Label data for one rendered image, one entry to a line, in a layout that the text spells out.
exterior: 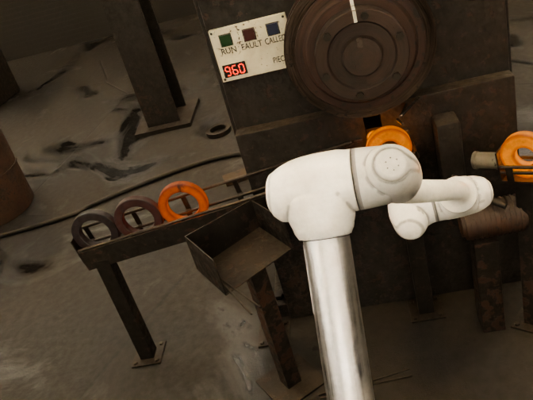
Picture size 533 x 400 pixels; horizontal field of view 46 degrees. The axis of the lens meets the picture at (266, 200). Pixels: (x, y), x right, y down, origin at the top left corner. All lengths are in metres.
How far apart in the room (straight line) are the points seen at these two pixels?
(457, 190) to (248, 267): 0.71
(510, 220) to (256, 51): 1.00
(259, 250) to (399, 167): 0.93
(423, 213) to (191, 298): 1.49
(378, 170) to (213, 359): 1.58
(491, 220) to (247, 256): 0.81
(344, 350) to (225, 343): 1.42
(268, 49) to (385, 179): 1.02
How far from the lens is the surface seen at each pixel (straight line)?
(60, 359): 3.06
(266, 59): 2.18
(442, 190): 1.65
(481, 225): 2.20
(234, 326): 2.78
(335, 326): 1.33
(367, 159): 1.27
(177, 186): 2.29
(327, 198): 1.28
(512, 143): 2.11
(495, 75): 2.29
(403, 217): 1.81
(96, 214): 2.43
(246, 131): 2.26
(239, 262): 2.07
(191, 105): 5.21
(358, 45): 1.93
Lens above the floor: 1.76
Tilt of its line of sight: 29 degrees down
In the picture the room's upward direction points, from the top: 17 degrees counter-clockwise
